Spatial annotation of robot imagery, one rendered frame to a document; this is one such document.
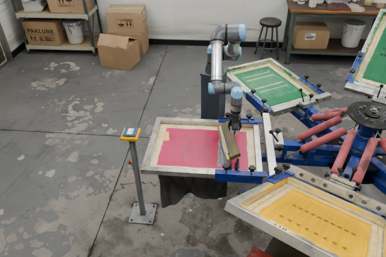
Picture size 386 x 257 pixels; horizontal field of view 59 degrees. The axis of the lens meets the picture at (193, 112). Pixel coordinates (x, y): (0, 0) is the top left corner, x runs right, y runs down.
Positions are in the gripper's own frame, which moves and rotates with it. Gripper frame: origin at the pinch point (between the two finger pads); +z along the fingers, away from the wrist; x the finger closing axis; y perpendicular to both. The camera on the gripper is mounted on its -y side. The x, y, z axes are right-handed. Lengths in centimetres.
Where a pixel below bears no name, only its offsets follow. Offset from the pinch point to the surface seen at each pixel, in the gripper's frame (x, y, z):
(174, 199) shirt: 40, -21, 47
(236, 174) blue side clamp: -1.9, -29.6, 7.6
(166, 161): 44.8, -16.4, 13.0
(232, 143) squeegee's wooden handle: 1.1, -6.9, 2.1
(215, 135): 13.1, 14.7, 13.0
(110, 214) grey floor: 107, 9, 108
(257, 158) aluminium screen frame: -16.1, -12.0, 9.6
